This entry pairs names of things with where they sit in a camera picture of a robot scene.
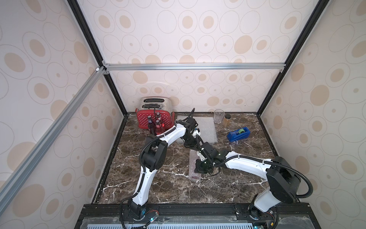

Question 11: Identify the single bubble wrap sheet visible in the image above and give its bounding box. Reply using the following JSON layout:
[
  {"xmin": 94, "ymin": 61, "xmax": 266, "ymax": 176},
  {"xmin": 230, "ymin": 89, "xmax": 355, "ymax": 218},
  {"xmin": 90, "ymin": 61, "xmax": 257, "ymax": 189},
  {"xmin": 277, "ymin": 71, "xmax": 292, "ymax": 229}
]
[{"xmin": 188, "ymin": 148, "xmax": 202, "ymax": 182}]

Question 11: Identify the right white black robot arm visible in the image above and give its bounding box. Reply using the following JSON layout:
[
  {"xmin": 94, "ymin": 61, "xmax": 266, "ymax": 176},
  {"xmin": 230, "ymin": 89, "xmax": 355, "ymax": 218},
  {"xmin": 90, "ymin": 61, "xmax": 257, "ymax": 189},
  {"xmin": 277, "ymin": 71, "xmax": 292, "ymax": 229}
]
[{"xmin": 195, "ymin": 135, "xmax": 314, "ymax": 220}]

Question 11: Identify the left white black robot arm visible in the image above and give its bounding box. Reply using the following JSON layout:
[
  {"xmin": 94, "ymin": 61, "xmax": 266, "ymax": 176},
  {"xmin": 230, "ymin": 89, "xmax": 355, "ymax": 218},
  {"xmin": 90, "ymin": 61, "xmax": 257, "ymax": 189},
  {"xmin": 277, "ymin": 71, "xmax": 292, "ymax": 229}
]
[{"xmin": 121, "ymin": 109, "xmax": 200, "ymax": 220}]

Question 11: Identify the left diagonal aluminium bar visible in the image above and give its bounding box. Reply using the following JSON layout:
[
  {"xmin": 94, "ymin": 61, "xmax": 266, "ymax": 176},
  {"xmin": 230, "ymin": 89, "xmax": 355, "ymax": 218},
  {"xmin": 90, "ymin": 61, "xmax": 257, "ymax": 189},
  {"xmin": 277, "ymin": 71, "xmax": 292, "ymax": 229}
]
[{"xmin": 1, "ymin": 66, "xmax": 106, "ymax": 214}]

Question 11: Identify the clear drinking glass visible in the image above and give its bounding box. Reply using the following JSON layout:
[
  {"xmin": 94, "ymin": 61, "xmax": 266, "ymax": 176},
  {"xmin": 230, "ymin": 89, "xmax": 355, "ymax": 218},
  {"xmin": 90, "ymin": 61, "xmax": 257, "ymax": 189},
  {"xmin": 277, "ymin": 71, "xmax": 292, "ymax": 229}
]
[{"xmin": 213, "ymin": 109, "xmax": 225, "ymax": 124}]

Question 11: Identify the brown spice jar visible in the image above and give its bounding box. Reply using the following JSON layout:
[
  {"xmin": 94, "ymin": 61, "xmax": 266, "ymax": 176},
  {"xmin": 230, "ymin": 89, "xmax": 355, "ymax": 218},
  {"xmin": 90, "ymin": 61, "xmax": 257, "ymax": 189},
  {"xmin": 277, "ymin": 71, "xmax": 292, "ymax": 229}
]
[{"xmin": 223, "ymin": 114, "xmax": 231, "ymax": 128}]

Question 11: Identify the horizontal aluminium bar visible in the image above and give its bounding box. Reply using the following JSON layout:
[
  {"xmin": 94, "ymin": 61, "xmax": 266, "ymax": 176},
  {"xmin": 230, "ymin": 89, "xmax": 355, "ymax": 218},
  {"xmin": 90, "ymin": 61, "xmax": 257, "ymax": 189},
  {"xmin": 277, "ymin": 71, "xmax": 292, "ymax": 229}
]
[{"xmin": 97, "ymin": 63, "xmax": 286, "ymax": 73}]

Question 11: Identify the red perforated plastic basket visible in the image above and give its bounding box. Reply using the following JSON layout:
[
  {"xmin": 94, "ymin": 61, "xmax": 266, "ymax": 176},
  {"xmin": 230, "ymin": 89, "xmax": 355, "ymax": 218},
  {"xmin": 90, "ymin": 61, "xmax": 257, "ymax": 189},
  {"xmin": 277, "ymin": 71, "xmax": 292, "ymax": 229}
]
[{"xmin": 136, "ymin": 109, "xmax": 175, "ymax": 130}]

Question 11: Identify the blue tape dispenser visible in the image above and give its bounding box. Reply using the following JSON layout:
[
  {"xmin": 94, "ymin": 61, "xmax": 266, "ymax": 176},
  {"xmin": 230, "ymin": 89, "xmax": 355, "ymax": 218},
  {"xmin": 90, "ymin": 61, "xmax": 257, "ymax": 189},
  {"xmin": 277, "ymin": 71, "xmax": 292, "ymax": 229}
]
[{"xmin": 227, "ymin": 127, "xmax": 251, "ymax": 142}]

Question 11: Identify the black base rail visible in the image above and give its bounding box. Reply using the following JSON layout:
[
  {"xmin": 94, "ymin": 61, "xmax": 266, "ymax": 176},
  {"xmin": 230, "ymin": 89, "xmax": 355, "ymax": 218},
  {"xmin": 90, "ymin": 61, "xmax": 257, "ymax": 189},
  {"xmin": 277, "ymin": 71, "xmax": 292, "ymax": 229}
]
[{"xmin": 75, "ymin": 203, "xmax": 320, "ymax": 229}]

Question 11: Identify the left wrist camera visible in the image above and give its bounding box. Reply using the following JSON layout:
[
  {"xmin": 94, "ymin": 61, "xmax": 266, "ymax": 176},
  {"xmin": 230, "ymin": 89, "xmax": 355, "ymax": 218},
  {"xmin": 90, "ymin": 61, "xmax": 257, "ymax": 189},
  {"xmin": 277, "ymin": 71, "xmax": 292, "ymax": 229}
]
[{"xmin": 192, "ymin": 128, "xmax": 201, "ymax": 138}]

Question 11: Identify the silver toaster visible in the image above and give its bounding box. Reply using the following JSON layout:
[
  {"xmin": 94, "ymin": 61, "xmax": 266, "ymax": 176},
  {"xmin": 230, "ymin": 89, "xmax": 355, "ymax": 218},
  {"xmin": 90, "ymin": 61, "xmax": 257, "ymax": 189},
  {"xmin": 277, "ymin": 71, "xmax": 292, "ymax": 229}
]
[{"xmin": 135, "ymin": 97, "xmax": 173, "ymax": 113}]

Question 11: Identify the red drink bottle middle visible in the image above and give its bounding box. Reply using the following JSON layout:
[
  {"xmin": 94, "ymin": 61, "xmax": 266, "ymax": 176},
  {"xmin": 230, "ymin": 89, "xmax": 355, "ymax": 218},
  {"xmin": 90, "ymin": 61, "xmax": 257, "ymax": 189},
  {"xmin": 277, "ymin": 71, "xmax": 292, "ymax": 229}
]
[{"xmin": 155, "ymin": 119, "xmax": 165, "ymax": 135}]

